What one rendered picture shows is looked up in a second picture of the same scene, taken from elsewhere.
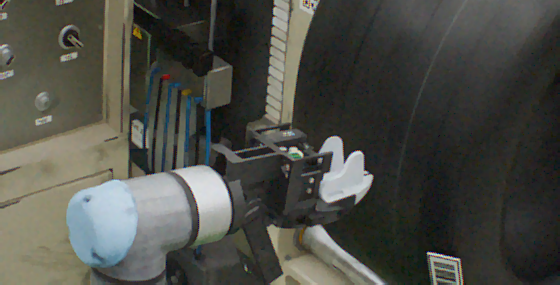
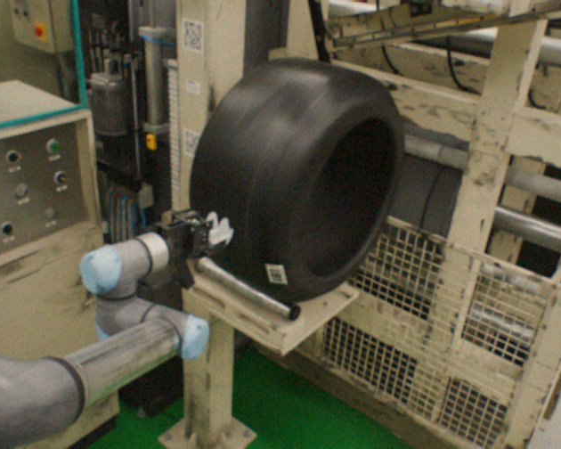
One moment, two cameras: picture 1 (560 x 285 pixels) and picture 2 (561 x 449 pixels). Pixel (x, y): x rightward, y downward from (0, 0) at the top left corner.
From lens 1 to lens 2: 0.04 m
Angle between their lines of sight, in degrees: 11
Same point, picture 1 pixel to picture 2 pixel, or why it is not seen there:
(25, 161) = (42, 247)
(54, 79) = (54, 200)
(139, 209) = (121, 258)
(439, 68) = (261, 173)
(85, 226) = (92, 272)
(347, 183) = (221, 233)
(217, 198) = (160, 248)
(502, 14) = (291, 142)
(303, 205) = (202, 247)
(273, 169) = (186, 231)
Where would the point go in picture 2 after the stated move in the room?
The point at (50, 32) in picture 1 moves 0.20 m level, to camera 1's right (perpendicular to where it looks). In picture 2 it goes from (48, 175) to (121, 175)
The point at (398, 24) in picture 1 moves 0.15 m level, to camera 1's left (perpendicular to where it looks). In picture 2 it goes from (238, 154) to (166, 154)
